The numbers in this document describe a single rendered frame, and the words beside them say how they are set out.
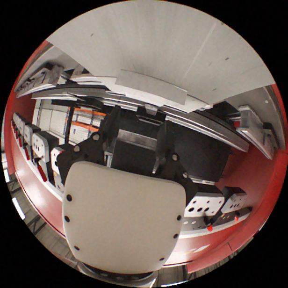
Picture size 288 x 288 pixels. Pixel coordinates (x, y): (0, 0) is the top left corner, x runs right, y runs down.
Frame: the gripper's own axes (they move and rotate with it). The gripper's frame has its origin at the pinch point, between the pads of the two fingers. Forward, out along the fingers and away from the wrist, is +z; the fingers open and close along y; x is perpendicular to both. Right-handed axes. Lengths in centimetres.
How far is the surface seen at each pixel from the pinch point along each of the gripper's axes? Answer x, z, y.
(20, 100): -46, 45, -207
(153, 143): -9.6, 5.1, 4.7
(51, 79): -5.8, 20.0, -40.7
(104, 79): 1.2, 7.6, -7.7
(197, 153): -45, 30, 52
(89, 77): -2.8, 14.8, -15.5
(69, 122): -86, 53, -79
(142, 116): -19.6, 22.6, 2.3
